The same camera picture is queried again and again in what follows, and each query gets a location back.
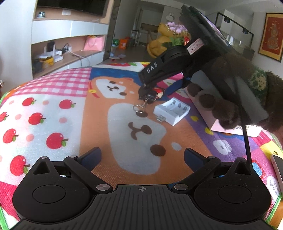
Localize orange bag on floor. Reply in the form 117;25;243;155
119;37;129;50

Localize brown fuzzy gloved right hand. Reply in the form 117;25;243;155
187;53;282;136

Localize black cable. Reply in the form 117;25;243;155
230;72;254;166

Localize pink cardboard box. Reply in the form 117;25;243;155
186;86;262;138

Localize pink paper gift bag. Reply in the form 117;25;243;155
83;35;105;51

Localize red framed wall picture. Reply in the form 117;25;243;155
259;13;283;62

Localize green watermelon ball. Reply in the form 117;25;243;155
112;39;120;47

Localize colourful cartoon play mat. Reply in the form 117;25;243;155
1;63;282;229

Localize yellow beanbag seat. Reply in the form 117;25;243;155
147;23;173;58

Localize black television screen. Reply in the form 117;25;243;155
37;0;109;16

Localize white TV cabinet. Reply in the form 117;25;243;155
1;1;114;91

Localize white battery charger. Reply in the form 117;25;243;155
153;98;190;126

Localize black doll keychain red dress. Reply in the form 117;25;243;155
133;87;165;115

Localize potted pink flower plant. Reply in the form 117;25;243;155
162;22;191;48

